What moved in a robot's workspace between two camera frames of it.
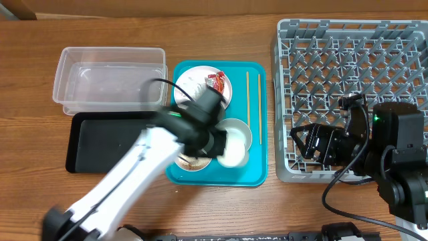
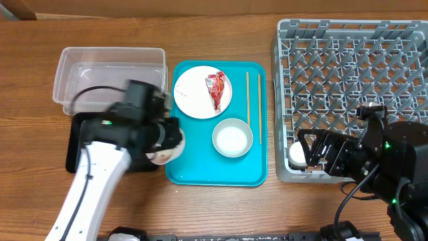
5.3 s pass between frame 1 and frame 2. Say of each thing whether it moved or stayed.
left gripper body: moved
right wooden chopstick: stayed
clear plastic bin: stayed
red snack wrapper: stayed
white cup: moved
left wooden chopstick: stayed
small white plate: moved
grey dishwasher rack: stayed
